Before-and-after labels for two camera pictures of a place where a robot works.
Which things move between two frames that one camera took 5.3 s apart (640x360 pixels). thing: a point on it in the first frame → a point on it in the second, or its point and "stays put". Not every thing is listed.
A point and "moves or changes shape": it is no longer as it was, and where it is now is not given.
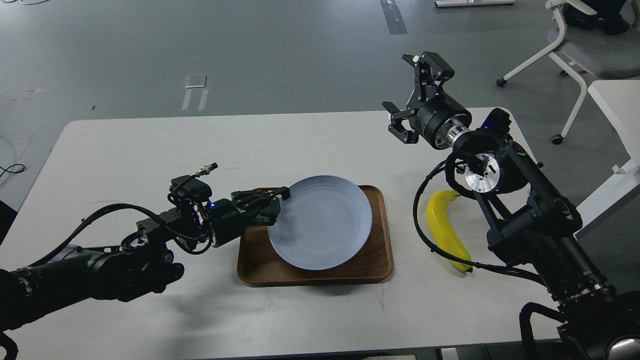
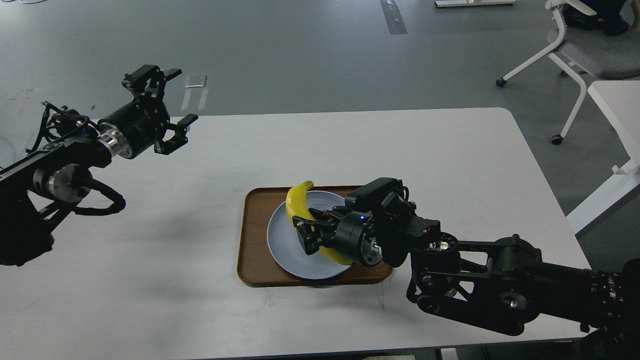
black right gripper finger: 430,71 → 331,216
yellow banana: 446,236 → 296,205
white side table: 618,101 stays put
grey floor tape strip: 393,17 stays put
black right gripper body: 440,121 → 357,239
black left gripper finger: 246,198 → 149,80
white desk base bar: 442,3 stays put
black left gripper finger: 264,213 → 181,128
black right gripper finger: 396,128 → 314,234
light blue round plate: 325,222 moves or changes shape
